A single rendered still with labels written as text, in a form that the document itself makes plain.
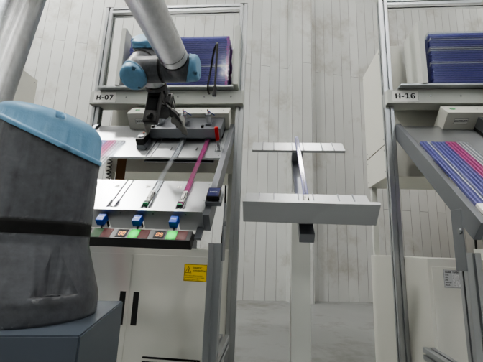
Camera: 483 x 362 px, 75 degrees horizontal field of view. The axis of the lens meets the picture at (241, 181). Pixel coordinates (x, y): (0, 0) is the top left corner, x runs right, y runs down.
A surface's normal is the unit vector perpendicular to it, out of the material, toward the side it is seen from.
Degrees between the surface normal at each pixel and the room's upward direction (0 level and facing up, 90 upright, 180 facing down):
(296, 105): 90
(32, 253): 73
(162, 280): 90
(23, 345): 90
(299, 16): 90
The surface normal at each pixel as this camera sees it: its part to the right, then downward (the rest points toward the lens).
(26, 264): 0.47, -0.45
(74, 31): 0.15, -0.20
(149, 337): -0.08, -0.21
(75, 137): 0.82, -0.13
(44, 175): 0.52, -0.16
